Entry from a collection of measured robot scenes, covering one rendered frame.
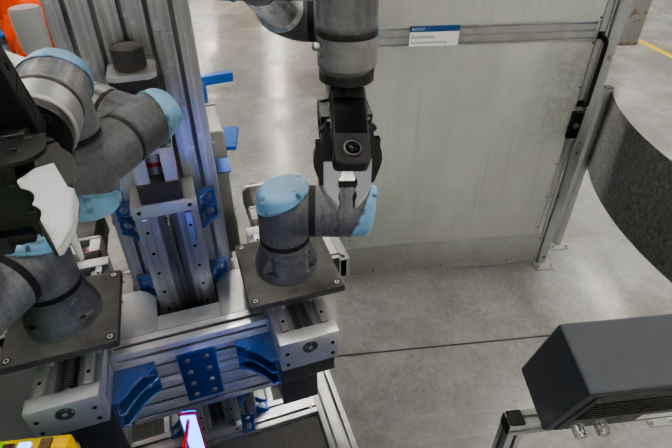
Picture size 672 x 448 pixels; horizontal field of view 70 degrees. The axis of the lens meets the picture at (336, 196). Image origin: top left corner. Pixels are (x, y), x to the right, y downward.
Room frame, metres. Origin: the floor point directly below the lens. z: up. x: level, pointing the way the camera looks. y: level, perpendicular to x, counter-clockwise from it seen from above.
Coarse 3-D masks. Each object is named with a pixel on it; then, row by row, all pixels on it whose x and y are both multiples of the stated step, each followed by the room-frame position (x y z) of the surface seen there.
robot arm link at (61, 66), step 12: (48, 48) 0.53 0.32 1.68; (24, 60) 0.50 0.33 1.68; (36, 60) 0.49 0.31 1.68; (48, 60) 0.49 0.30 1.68; (60, 60) 0.50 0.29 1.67; (72, 60) 0.52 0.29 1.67; (24, 72) 0.46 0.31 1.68; (36, 72) 0.46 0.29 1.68; (48, 72) 0.46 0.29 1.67; (60, 72) 0.48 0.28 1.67; (72, 72) 0.49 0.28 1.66; (84, 72) 0.52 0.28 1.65; (60, 84) 0.45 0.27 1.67; (72, 84) 0.47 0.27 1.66; (84, 84) 0.50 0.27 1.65; (84, 96) 0.48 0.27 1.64; (84, 108) 0.46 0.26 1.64; (84, 120) 0.48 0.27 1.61; (96, 120) 0.50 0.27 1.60; (84, 132) 0.48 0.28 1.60
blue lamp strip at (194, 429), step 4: (184, 416) 0.39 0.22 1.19; (188, 416) 0.39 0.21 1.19; (192, 416) 0.39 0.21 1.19; (184, 420) 0.39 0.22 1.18; (192, 420) 0.39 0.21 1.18; (196, 420) 0.39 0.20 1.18; (184, 424) 0.39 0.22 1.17; (192, 424) 0.39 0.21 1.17; (196, 424) 0.39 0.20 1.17; (184, 428) 0.39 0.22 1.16; (192, 428) 0.39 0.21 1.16; (196, 428) 0.39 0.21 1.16; (192, 432) 0.39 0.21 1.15; (196, 432) 0.39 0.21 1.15; (188, 436) 0.39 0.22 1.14; (192, 436) 0.39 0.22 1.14; (196, 436) 0.39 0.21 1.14; (200, 436) 0.39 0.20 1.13; (188, 440) 0.39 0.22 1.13; (192, 440) 0.39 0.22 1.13; (196, 440) 0.39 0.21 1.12; (200, 440) 0.39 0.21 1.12; (192, 444) 0.39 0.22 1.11; (196, 444) 0.39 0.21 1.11; (200, 444) 0.39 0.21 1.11
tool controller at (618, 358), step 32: (608, 320) 0.51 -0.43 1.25; (640, 320) 0.51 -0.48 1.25; (544, 352) 0.51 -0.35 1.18; (576, 352) 0.46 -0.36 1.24; (608, 352) 0.46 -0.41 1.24; (640, 352) 0.46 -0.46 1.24; (544, 384) 0.48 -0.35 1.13; (576, 384) 0.43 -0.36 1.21; (608, 384) 0.41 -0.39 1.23; (640, 384) 0.41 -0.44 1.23; (544, 416) 0.46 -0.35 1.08; (576, 416) 0.42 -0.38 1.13; (608, 416) 0.43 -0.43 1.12; (640, 416) 0.45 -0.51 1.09
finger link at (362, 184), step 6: (354, 174) 0.58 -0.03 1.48; (360, 174) 0.58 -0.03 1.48; (366, 174) 0.58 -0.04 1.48; (360, 180) 0.58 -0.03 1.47; (366, 180) 0.58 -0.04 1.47; (354, 186) 0.58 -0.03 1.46; (360, 186) 0.58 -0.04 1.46; (366, 186) 0.58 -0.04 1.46; (354, 192) 0.59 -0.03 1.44; (360, 192) 0.58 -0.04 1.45; (366, 192) 0.58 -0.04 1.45; (354, 198) 0.58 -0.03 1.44; (360, 198) 0.58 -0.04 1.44; (354, 204) 0.58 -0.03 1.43
